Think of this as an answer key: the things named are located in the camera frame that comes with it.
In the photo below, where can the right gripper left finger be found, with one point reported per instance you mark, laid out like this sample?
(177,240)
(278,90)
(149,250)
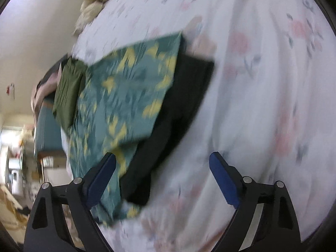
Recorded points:
(47,229)

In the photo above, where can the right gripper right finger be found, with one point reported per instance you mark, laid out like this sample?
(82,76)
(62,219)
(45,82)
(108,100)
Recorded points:
(277,229)

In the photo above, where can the teal yellow patterned pants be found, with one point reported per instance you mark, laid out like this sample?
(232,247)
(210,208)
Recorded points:
(117,108)

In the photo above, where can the white bedside cabinet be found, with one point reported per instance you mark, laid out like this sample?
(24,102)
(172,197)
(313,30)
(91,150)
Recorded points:
(54,170)

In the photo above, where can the white water heater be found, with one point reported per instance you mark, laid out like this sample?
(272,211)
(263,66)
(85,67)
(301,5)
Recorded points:
(17,183)

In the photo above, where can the white floral bed sheet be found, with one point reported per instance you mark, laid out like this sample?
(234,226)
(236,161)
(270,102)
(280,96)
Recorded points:
(269,110)

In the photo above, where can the pink black clothes pile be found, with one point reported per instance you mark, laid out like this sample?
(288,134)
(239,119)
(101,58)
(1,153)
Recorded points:
(47,85)

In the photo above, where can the olive green folded garment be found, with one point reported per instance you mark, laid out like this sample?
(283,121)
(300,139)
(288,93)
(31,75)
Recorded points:
(70,86)

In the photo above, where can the black folded garment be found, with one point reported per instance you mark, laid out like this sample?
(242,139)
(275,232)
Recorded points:
(180,105)

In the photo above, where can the red wall ornament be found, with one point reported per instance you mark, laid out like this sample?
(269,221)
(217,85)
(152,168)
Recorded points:
(10,91)

